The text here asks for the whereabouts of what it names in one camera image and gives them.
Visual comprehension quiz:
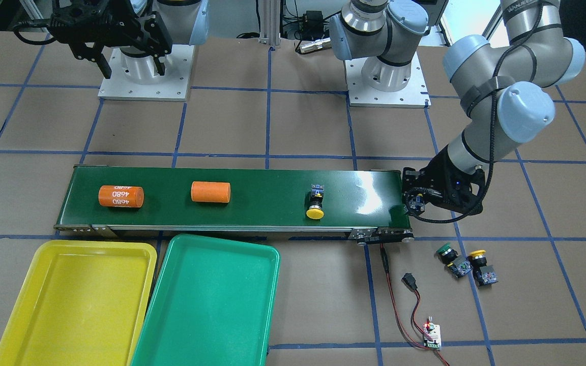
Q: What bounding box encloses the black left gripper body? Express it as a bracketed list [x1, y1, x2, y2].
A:
[415, 148, 486, 214]

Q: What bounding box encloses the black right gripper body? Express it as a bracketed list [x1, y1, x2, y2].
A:
[49, 1, 143, 48]

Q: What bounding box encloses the green push button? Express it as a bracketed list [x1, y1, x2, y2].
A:
[436, 242, 474, 279]
[407, 194, 426, 214]

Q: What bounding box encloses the yellow push button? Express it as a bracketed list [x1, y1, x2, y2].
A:
[305, 185, 324, 220]
[467, 250, 498, 287]

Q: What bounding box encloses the orange cylinder labelled 4680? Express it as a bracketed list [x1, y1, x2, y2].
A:
[98, 185, 144, 208]

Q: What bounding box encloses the plain orange cylinder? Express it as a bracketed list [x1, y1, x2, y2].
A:
[190, 181, 231, 204]

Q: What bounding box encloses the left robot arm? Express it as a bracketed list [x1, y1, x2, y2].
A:
[329, 1, 585, 220]

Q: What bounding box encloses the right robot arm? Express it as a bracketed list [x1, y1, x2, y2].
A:
[46, 1, 210, 84]

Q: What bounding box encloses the green conveyor belt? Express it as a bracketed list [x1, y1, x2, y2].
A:
[55, 165, 414, 245]

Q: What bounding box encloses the small controller circuit board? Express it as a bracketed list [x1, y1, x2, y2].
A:
[422, 317, 442, 351]

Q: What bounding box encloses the green tray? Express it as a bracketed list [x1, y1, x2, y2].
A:
[132, 234, 280, 365]

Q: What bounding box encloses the yellow tray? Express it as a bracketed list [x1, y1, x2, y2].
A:
[0, 239, 157, 365]

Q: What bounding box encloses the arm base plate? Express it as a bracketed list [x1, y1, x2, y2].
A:
[344, 53, 432, 108]
[98, 45, 197, 102]

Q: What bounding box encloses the red black wire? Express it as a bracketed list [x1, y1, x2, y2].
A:
[379, 244, 451, 366]

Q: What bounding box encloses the aluminium frame post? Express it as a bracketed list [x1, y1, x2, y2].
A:
[257, 0, 282, 49]

